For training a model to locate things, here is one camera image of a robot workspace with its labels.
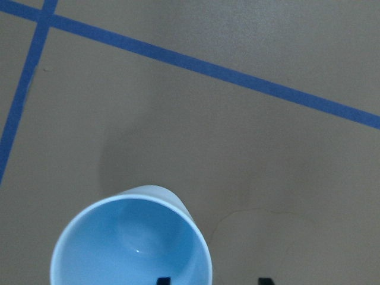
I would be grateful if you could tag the blue cup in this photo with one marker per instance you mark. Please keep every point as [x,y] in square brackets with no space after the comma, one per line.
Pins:
[133,237]

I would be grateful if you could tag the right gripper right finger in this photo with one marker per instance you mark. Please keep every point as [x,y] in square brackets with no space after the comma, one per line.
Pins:
[265,281]

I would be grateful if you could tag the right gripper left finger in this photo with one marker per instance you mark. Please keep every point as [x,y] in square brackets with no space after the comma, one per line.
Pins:
[163,281]

